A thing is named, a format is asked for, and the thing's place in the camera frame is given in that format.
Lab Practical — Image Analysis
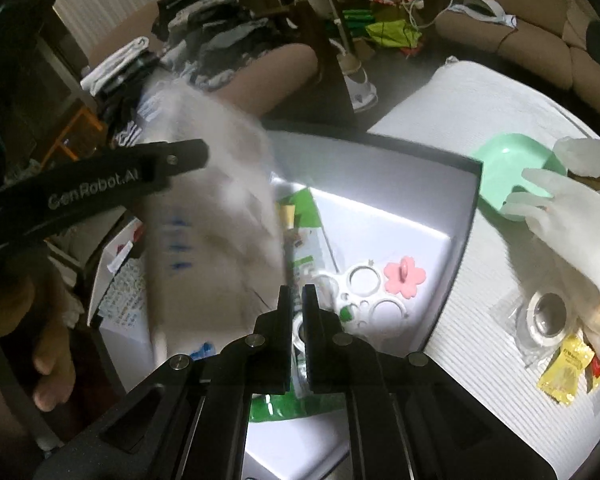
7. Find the clear tape roll in bag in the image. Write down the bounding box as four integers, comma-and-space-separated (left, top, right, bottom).
490, 287, 581, 368

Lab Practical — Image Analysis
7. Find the yellow green bag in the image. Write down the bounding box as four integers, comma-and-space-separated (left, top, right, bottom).
365, 20, 422, 49

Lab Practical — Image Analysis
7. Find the brown sofa right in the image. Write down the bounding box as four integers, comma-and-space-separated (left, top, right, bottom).
436, 0, 600, 115

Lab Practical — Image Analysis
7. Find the white plastic bag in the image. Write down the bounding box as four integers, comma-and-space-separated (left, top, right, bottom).
142, 78, 286, 363

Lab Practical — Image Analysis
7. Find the person's bare left hand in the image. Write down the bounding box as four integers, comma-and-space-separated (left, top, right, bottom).
0, 256, 76, 450

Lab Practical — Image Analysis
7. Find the white disposable gloves pile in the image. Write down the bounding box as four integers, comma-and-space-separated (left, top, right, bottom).
501, 138, 600, 334

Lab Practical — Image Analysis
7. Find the pile of folded clothes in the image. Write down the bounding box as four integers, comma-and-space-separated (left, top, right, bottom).
85, 0, 285, 146

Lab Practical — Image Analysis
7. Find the mint green plastic tray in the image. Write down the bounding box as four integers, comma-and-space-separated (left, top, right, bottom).
471, 133, 567, 222

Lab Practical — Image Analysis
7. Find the pink flower cookie stamp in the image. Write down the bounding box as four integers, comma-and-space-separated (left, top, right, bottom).
384, 257, 426, 299

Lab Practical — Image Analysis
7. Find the yellow citric acid sachet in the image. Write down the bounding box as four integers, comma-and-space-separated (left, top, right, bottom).
536, 335, 594, 405

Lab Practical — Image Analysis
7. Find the white striped table mat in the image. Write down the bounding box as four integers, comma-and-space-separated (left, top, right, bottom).
370, 58, 600, 479

